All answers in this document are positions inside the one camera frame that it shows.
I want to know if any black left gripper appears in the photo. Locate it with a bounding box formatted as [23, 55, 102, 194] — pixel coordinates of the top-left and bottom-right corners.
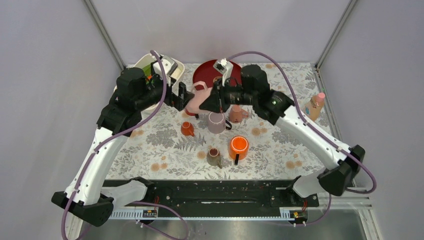
[136, 62, 195, 111]

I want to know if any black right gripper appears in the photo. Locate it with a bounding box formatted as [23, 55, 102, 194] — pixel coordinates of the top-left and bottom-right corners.
[200, 77, 257, 113]

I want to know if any pale pink white mug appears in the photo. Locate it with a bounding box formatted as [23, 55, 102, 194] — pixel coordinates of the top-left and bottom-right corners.
[185, 81, 212, 114]

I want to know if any lilac mug black handle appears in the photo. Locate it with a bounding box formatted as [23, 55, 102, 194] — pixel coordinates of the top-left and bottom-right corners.
[207, 112, 233, 134]

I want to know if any small orange cup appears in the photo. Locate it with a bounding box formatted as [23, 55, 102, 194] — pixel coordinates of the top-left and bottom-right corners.
[180, 121, 195, 137]

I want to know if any round red lacquer tray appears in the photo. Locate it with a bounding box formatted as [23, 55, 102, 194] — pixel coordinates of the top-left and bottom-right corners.
[191, 59, 243, 98]

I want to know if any orange mug black handle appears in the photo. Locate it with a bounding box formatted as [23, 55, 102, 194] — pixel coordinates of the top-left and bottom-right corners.
[228, 135, 250, 166]

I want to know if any brown small mug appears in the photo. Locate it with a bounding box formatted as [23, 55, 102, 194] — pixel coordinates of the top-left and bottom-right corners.
[206, 148, 223, 169]

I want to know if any red glossy mug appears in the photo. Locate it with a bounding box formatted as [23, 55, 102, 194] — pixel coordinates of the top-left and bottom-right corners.
[184, 109, 199, 120]

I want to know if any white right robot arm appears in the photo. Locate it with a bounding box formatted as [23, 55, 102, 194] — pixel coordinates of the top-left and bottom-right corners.
[185, 59, 365, 206]

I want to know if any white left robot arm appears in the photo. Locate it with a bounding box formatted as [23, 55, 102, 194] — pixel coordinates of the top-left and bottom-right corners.
[51, 67, 194, 227]

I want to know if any salmon pink patterned mug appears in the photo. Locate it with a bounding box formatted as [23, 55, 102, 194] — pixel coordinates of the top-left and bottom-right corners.
[228, 105, 249, 124]

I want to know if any white rectangular vegetable tray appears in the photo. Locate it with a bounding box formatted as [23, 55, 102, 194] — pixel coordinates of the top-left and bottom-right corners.
[109, 53, 185, 114]

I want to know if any green bok choy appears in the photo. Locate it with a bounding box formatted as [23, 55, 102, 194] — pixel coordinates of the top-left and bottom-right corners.
[142, 64, 156, 83]

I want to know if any pink capped bottle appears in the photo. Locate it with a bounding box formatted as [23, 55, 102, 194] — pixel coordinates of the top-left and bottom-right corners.
[303, 92, 326, 122]

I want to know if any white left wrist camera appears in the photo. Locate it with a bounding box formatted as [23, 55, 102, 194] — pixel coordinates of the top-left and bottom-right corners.
[152, 55, 178, 77]

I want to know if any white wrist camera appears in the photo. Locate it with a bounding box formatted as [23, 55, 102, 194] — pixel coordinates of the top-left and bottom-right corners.
[213, 58, 234, 86]
[152, 55, 178, 77]

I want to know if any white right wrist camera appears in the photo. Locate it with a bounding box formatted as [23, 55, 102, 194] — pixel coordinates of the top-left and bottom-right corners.
[213, 58, 234, 86]

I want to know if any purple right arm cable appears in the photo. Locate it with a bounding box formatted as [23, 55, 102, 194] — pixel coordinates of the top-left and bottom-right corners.
[227, 50, 378, 227]

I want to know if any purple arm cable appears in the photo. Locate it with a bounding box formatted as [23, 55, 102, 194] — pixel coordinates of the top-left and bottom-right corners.
[227, 50, 378, 227]
[60, 49, 190, 240]

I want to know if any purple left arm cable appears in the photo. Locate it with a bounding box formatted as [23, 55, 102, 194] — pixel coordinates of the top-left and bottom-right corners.
[60, 49, 190, 240]

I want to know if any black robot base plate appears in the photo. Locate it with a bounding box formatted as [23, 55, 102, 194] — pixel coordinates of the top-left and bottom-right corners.
[126, 180, 304, 217]

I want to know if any white slotted cable duct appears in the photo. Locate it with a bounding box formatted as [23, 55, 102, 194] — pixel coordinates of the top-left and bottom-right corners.
[109, 207, 308, 221]

